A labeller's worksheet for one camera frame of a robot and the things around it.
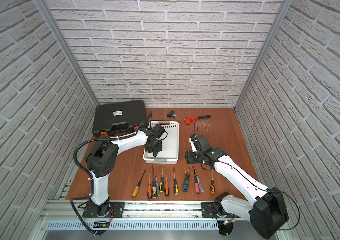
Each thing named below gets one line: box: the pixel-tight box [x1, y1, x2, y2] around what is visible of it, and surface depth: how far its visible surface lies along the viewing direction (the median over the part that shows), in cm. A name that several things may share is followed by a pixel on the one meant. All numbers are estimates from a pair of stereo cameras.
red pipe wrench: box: [183, 115, 211, 125], surface depth 113 cm
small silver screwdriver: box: [155, 176, 160, 197], surface depth 81 cm
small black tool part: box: [166, 110, 177, 119], surface depth 116 cm
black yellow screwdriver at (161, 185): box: [159, 165, 165, 193], surface depth 82 cm
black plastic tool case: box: [92, 100, 147, 138], surface depth 108 cm
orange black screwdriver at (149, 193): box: [147, 171, 152, 200], surface depth 79 cm
